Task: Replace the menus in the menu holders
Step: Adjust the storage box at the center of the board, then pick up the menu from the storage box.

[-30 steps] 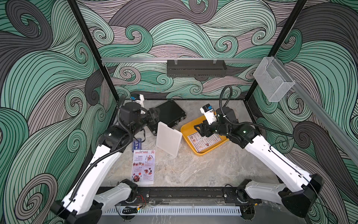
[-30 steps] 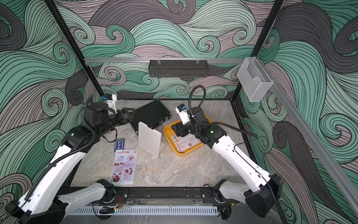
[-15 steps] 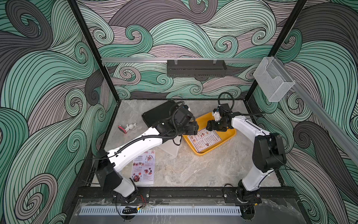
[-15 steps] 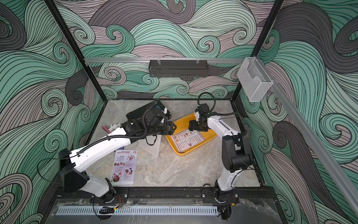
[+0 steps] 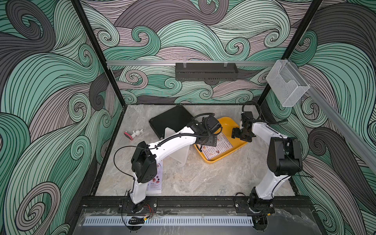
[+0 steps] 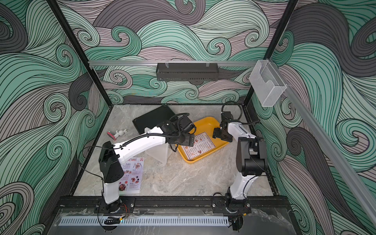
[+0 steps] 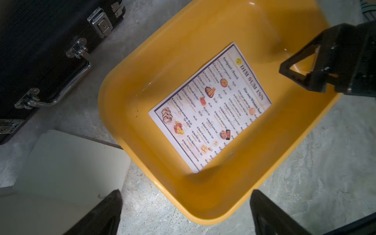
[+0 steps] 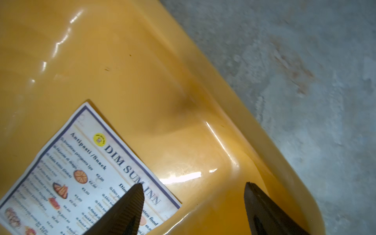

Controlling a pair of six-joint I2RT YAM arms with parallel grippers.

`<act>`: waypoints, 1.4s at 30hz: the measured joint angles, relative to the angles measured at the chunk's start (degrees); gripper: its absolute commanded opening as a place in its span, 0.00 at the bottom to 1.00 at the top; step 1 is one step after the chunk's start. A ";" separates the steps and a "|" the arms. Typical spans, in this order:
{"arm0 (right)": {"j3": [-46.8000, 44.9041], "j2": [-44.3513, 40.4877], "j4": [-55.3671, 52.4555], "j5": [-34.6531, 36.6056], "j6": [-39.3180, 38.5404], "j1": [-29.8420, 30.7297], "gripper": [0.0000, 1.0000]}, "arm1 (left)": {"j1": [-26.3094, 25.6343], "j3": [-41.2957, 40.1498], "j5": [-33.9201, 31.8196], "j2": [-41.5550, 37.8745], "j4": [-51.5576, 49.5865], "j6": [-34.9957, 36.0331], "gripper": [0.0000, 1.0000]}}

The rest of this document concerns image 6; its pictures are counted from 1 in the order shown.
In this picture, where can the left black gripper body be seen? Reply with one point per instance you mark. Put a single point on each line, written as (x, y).
(185, 140)

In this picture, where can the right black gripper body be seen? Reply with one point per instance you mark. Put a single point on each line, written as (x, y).
(218, 133)

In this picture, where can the pink dessert menu sheet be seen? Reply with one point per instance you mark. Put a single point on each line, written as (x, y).
(131, 181)

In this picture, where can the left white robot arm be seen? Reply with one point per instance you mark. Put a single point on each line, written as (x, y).
(178, 130)

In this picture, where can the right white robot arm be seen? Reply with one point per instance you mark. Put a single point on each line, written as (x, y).
(251, 159)

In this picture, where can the yellow plastic tray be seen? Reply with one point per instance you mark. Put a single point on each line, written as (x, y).
(207, 125)

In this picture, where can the black flat case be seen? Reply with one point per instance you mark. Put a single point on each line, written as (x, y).
(152, 118)

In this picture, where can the white figurine pink base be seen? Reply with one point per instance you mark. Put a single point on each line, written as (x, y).
(117, 134)

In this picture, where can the black wall shelf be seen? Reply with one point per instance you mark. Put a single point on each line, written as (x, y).
(187, 72)

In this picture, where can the clear wall brochure holder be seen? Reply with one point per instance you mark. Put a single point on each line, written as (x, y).
(267, 82)

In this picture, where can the back aluminium rail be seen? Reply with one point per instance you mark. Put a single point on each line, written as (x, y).
(94, 63)

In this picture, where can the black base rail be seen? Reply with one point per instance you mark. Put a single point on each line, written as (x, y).
(134, 204)

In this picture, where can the white slotted cable duct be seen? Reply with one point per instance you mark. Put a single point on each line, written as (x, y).
(144, 221)

